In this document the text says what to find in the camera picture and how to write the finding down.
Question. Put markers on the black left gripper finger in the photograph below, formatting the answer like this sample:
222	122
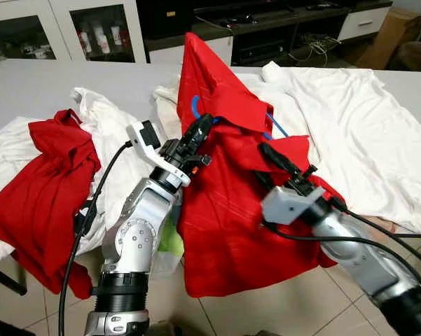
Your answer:
205	134
196	128

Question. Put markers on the red striped polo shirt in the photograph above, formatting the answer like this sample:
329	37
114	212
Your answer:
224	238

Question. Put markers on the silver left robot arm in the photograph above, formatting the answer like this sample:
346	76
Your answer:
133	234

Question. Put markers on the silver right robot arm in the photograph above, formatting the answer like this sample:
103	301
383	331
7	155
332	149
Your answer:
364	255

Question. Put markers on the cream garment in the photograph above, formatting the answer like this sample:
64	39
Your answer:
169	105

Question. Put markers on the white polo shirt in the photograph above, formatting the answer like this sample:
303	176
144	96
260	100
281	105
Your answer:
115	133

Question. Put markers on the lime green cloth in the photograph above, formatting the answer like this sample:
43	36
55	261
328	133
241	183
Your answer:
171	241

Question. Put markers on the black set-top box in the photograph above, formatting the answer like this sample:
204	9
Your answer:
266	47

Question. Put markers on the black audio speaker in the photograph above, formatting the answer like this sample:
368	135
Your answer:
164	17

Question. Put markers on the white bottle red label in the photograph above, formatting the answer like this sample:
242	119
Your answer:
117	35
84	40
100	36

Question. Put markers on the dark TV stand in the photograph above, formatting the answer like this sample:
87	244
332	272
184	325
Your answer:
266	21

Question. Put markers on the white drawer front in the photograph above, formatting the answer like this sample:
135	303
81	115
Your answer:
364	23

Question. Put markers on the white glass door cabinet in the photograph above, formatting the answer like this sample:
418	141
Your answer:
59	28

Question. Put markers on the brown stool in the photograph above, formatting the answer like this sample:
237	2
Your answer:
417	56

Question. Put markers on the brown cardboard box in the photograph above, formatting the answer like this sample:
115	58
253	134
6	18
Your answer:
399	35

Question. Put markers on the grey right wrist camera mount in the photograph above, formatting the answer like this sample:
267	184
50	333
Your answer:
287	204

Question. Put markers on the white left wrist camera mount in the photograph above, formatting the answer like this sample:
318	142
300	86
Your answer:
135	135

